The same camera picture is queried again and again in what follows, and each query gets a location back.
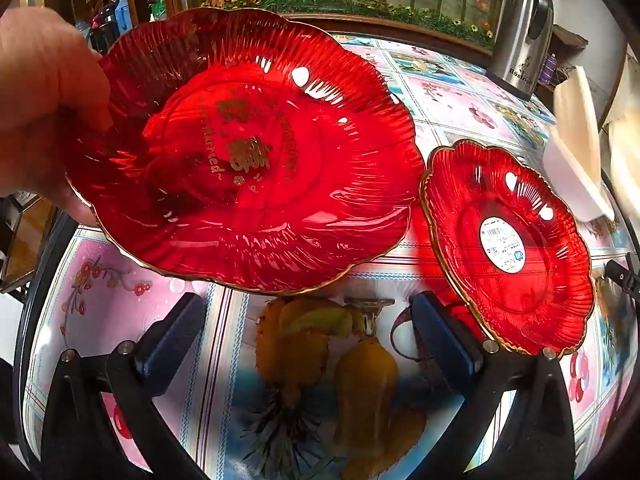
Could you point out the large red glass plate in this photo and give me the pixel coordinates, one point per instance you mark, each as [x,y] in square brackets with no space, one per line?
[275,160]

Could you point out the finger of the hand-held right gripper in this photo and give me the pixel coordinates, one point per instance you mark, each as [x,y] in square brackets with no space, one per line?
[622,275]

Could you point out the blue container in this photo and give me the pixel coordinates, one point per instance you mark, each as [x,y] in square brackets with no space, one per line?
[119,20]

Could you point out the small red glass plate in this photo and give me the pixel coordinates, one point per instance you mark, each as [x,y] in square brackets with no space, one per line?
[525,300]

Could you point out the person's right hand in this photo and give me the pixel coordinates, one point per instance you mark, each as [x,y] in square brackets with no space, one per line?
[40,100]

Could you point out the steel thermos kettle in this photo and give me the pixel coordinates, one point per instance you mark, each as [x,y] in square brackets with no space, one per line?
[520,40]

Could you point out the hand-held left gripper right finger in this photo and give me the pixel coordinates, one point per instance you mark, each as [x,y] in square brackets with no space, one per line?
[445,342]

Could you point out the fruit print tablecloth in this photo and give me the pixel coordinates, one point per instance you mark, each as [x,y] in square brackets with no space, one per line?
[100,285]

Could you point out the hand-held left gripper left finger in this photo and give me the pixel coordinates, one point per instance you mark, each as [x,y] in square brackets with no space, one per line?
[170,332]

